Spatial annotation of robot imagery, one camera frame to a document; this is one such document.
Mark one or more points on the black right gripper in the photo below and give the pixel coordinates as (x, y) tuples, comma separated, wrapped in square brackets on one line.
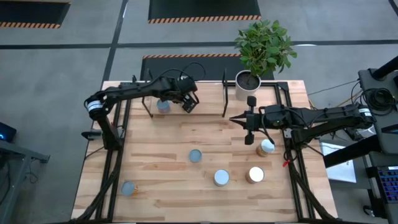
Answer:
[(256, 121)]

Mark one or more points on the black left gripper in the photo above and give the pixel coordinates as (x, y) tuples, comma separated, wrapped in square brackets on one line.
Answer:
[(183, 87)]

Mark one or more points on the pink and teal box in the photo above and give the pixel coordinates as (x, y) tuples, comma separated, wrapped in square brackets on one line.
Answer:
[(163, 107)]

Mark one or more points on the red corn can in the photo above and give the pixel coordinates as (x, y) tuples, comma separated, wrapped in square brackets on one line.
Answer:
[(265, 147)]

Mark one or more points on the short yellow mushroom can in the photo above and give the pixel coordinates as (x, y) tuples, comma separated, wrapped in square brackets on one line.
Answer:
[(195, 155)]

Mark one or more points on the red labelled food can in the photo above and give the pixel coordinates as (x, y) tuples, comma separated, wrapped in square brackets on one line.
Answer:
[(255, 175)]

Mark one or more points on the green pears can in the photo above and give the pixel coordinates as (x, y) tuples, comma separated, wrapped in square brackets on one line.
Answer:
[(221, 177)]

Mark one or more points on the printed food can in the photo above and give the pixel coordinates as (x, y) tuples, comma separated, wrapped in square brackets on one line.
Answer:
[(129, 188)]

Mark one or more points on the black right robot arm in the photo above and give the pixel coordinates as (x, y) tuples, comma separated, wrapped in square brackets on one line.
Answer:
[(326, 116)]

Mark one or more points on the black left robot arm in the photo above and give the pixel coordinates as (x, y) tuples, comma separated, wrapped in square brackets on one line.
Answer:
[(130, 91)]

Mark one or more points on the white plant pot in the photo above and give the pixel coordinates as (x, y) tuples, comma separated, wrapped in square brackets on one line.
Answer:
[(241, 91)]

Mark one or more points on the black hazard-striped floor mat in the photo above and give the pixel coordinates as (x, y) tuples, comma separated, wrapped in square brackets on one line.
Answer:
[(211, 67), (31, 11), (202, 9)]

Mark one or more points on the green leafy plant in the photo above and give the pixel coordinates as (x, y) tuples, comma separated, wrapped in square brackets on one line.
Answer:
[(264, 46)]

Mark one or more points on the black table edge clamp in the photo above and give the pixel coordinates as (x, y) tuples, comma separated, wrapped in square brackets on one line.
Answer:
[(91, 135)]

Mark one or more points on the white sheet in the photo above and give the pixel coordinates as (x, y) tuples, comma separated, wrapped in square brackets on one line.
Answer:
[(340, 168)]

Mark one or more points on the grey equipment cart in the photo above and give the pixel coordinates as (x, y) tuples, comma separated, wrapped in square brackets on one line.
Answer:
[(385, 130)]

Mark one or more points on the blue-lit keyboard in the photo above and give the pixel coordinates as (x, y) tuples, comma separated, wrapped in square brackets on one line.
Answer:
[(390, 183)]

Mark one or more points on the grey metal stand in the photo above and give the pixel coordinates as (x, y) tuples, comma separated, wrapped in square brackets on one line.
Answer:
[(18, 161)]

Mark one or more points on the black device with blue light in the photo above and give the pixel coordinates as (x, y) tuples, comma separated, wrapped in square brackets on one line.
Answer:
[(7, 132)]

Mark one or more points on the black aluminium table frame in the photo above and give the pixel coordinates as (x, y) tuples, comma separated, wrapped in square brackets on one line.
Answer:
[(267, 83)]

